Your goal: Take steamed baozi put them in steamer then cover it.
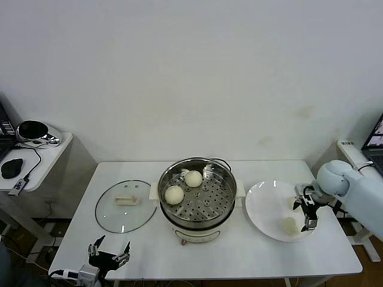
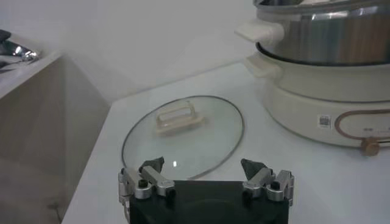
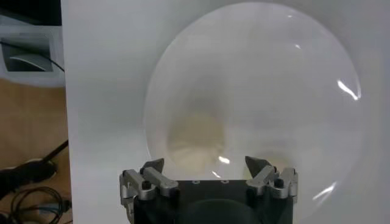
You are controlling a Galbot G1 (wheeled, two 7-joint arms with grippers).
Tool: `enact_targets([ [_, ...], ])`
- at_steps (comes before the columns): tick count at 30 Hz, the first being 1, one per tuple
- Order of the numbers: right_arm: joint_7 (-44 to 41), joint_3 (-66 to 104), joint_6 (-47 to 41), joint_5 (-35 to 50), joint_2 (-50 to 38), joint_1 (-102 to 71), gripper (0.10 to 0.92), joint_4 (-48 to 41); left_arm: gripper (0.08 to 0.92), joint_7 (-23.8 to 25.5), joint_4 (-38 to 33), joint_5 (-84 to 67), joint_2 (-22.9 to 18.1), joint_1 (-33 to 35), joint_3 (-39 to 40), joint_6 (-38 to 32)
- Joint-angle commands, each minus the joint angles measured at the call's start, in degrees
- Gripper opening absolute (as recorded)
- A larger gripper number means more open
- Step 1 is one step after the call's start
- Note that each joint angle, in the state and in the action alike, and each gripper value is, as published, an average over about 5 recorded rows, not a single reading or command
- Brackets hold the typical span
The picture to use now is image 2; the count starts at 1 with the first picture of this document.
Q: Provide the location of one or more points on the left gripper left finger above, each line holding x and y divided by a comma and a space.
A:
152, 179

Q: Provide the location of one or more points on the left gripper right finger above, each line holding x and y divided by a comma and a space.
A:
259, 178

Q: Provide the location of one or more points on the round glass pot lid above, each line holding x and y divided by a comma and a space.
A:
198, 143

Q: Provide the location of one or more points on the perforated steel steamer basket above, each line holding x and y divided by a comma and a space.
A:
320, 39

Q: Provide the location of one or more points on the chrome and black headset device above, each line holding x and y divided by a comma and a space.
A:
18, 51

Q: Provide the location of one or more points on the cream electric cooker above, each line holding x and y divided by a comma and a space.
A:
304, 103

